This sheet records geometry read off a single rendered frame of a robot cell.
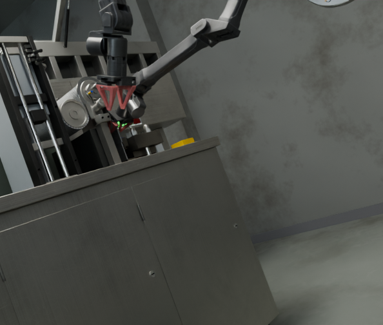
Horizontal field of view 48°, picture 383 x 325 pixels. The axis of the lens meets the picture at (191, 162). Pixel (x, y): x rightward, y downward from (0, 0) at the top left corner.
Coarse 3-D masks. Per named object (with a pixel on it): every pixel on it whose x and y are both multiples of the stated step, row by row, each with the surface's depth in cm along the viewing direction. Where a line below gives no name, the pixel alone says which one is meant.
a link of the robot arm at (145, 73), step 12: (204, 24) 146; (192, 36) 153; (204, 36) 154; (180, 48) 156; (192, 48) 154; (168, 60) 159; (180, 60) 159; (144, 72) 166; (156, 72) 163; (144, 84) 168
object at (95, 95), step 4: (88, 84) 176; (92, 84) 177; (88, 88) 175; (92, 88) 177; (96, 88) 178; (92, 92) 176; (96, 92) 177; (88, 96) 175; (92, 96) 175; (96, 96) 177; (100, 96) 178; (96, 100) 177
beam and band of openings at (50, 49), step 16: (0, 48) 192; (48, 48) 210; (64, 48) 217; (80, 48) 224; (128, 48) 249; (144, 48) 259; (48, 64) 210; (64, 64) 223; (80, 64) 221; (96, 64) 234; (128, 64) 256; (144, 64) 255; (64, 80) 211
